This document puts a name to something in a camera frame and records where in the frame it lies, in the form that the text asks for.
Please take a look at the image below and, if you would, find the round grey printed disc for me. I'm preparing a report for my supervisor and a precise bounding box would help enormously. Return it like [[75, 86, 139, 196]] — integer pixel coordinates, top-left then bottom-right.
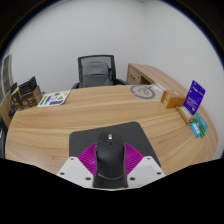
[[129, 83, 156, 100]]

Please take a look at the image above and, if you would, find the wooden side desk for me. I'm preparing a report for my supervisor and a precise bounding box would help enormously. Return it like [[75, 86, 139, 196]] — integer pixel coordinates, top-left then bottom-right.
[[125, 63, 188, 96]]

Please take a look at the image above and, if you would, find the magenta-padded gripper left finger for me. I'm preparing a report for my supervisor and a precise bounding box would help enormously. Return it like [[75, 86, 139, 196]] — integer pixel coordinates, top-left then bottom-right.
[[55, 141, 99, 188]]

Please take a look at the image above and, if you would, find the small tan box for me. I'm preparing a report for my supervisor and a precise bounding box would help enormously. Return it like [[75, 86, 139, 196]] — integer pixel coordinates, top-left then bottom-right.
[[175, 105, 194, 125]]

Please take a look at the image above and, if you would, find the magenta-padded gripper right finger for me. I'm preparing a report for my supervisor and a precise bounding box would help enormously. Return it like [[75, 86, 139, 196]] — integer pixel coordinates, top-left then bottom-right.
[[123, 142, 167, 188]]

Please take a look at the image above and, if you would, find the orange brown box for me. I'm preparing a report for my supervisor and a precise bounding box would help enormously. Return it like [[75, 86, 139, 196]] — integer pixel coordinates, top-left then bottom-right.
[[160, 89, 186, 110]]

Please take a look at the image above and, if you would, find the green purple printed sheet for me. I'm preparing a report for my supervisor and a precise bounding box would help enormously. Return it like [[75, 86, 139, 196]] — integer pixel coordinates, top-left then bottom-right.
[[36, 90, 72, 108]]

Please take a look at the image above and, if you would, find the purple standing card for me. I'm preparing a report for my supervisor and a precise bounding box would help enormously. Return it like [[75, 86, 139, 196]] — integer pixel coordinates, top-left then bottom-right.
[[182, 79, 207, 116]]

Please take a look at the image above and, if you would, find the white paper sheet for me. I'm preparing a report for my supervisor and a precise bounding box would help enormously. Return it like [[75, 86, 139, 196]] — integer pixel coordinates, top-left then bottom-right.
[[149, 83, 167, 93]]

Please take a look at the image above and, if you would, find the small brown cardboard box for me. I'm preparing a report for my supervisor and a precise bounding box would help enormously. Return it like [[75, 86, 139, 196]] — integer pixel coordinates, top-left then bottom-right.
[[9, 82, 24, 111]]

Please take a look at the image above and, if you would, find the wide brown cardboard box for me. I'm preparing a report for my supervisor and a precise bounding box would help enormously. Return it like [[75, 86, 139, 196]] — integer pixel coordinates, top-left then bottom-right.
[[19, 85, 44, 108]]

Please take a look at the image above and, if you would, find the dark grey mouse pad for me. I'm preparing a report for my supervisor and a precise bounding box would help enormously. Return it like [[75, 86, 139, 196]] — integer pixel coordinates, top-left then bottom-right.
[[68, 121, 162, 168]]

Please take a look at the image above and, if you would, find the green packet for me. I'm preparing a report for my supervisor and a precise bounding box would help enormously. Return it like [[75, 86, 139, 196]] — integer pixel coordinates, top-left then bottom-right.
[[192, 113, 209, 138]]

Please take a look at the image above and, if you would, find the black leather armchair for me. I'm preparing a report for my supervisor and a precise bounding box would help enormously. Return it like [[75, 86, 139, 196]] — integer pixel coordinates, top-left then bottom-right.
[[0, 126, 8, 159]]

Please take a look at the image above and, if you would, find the black mesh office chair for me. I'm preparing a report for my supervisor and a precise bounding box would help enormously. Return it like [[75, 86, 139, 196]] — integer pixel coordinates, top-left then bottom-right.
[[70, 54, 128, 90]]

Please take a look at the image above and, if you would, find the black computer mouse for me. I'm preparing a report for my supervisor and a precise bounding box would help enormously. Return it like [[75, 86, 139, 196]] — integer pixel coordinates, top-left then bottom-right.
[[92, 131, 129, 189]]

